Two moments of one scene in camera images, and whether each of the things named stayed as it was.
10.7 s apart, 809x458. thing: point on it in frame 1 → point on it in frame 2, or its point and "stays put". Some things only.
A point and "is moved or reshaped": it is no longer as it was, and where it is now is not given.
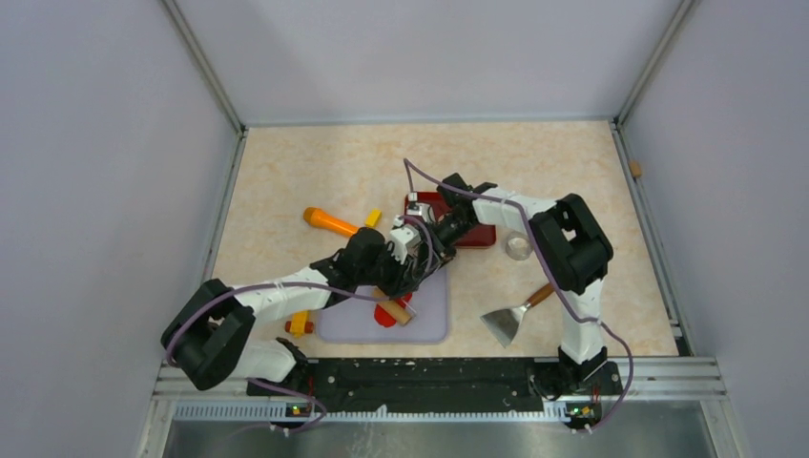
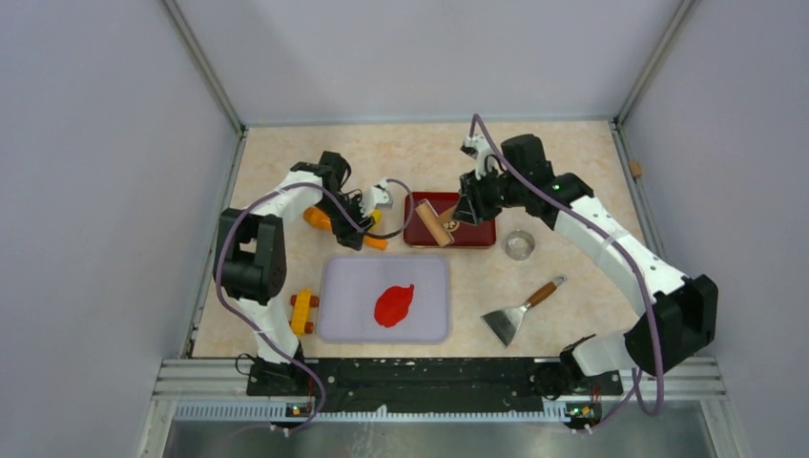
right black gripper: (447, 254) → (472, 207)
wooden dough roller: (396, 310) is moved or reshaped
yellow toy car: (300, 324) stays put
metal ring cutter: (519, 245) stays put
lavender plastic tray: (354, 322) stays put
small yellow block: (373, 218) stays put
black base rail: (437, 384) stays put
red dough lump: (383, 317) stays put
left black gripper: (402, 278) → (351, 234)
